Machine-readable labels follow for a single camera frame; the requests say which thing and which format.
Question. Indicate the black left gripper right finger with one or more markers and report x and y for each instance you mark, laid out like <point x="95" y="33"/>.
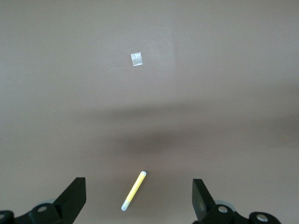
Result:
<point x="205" y="210"/>

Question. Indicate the clear tape piece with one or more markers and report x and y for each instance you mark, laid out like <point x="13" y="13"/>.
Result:
<point x="137" y="59"/>

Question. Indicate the yellow marker pen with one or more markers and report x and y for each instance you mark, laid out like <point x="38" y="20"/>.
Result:
<point x="135" y="189"/>

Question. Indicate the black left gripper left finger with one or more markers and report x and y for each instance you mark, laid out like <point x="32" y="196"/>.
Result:
<point x="63" y="205"/>

